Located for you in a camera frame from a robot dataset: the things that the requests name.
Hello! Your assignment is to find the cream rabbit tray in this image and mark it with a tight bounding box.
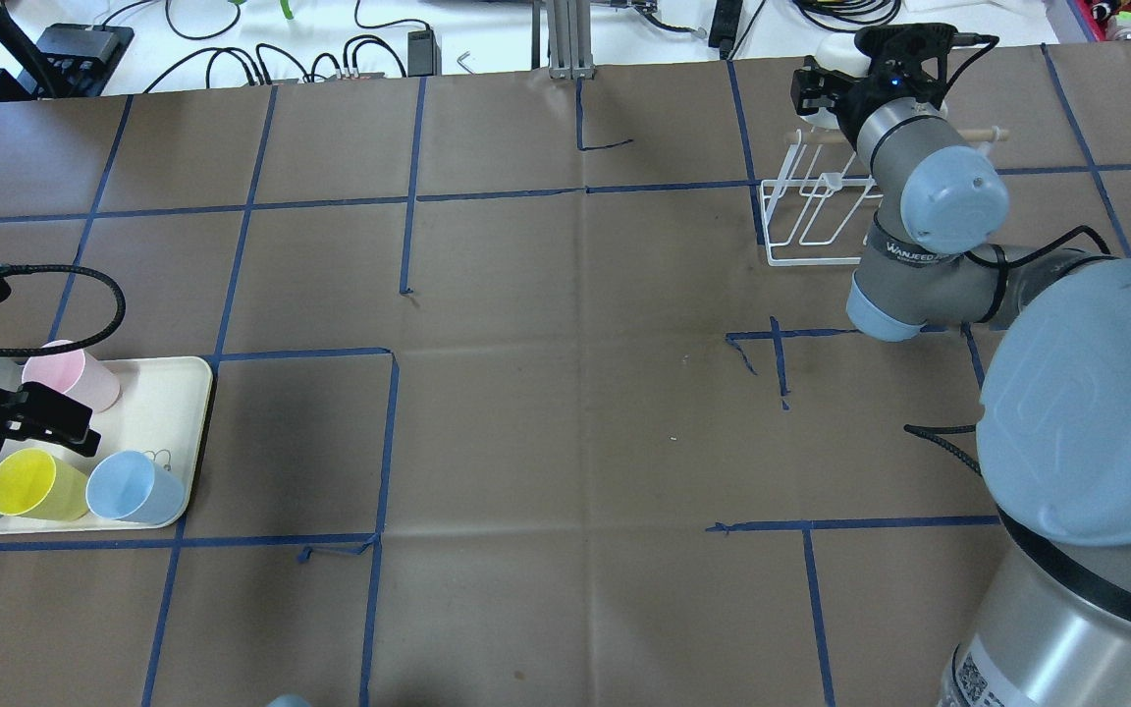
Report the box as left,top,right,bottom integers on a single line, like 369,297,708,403
0,356,214,497

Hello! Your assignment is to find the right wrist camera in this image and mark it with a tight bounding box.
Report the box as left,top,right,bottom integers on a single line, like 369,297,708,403
789,55,860,120

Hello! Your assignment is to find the yellow cup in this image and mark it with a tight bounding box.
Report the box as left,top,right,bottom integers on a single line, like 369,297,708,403
0,449,89,520

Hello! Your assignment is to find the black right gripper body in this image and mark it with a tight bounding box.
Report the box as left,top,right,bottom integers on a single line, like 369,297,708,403
835,23,957,129

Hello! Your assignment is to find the white ikea cup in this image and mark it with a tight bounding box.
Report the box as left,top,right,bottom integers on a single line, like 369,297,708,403
809,34,871,133

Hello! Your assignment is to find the black power adapter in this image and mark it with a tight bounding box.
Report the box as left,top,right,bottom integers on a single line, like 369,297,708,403
405,28,443,77

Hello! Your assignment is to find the white wire cup rack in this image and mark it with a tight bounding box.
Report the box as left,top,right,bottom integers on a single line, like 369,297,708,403
759,118,1011,267

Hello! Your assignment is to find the light blue cup near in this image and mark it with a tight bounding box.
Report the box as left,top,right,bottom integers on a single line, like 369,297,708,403
84,449,185,524

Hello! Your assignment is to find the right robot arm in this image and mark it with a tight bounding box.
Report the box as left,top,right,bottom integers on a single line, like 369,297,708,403
798,24,1131,706

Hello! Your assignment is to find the pink cup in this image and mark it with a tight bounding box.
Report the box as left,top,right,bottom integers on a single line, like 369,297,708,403
21,350,122,412

